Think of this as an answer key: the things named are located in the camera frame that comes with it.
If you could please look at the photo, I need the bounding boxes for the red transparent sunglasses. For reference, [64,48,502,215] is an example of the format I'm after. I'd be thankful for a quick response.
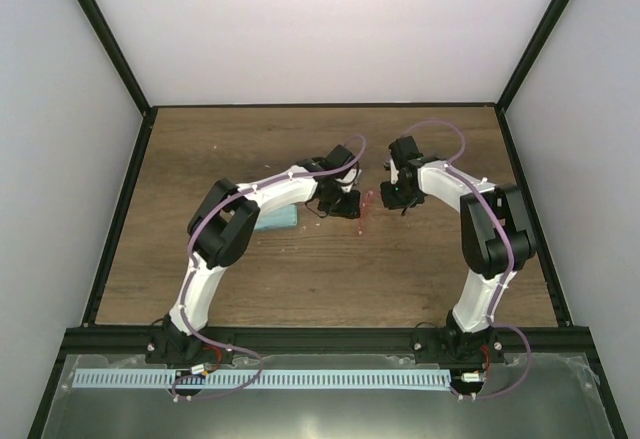
[358,189,376,236]

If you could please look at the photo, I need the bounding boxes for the teal glasses case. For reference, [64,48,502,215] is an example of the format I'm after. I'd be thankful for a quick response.
[255,205,298,232]

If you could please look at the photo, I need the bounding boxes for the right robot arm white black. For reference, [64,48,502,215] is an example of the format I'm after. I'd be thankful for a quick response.
[380,136,537,362]

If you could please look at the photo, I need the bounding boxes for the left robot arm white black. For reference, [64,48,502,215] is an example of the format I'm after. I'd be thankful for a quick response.
[153,144,364,363]

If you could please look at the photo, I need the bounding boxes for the metal front plate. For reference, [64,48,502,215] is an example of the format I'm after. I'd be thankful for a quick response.
[41,354,614,438]

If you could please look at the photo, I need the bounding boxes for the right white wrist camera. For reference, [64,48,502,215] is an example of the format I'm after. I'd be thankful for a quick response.
[383,157,398,184]

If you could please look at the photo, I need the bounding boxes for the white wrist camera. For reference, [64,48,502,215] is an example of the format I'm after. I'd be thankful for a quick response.
[383,157,398,184]
[336,167,361,193]

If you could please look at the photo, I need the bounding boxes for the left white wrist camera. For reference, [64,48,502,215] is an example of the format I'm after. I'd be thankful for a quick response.
[336,167,361,193]

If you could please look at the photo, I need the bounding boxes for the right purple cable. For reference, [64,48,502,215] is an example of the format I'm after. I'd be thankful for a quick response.
[399,118,532,402]

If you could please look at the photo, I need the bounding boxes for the purple cable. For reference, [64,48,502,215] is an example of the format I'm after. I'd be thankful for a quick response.
[399,118,532,402]
[169,133,366,404]

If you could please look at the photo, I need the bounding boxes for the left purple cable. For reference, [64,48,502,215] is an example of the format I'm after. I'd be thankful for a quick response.
[169,133,366,404]

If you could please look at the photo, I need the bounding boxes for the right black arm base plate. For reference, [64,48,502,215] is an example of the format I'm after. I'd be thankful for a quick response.
[410,328,504,365]

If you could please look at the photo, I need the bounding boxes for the light blue slotted cable duct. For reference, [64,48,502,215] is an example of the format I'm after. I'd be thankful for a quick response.
[71,368,451,392]

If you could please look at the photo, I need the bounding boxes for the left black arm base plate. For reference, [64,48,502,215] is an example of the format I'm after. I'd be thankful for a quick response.
[145,338,233,366]

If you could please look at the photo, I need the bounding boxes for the black aluminium frame rail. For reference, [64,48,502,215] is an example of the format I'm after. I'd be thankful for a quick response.
[60,325,594,355]

